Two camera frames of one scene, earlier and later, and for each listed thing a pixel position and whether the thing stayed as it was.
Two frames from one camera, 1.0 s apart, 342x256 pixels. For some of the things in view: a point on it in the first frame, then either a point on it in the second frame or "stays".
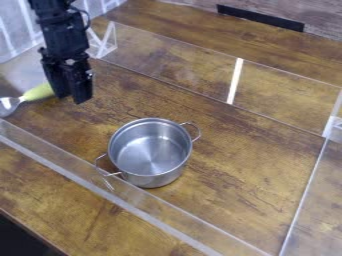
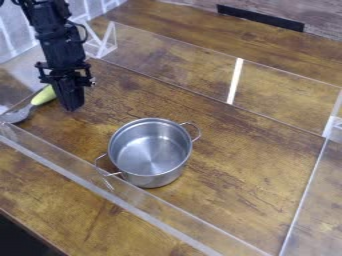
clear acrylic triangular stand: x=100 y=47 stays
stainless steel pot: x=148 y=151 stays
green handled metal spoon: x=35 y=93 -> x=16 y=113
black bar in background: x=286 y=23 stays
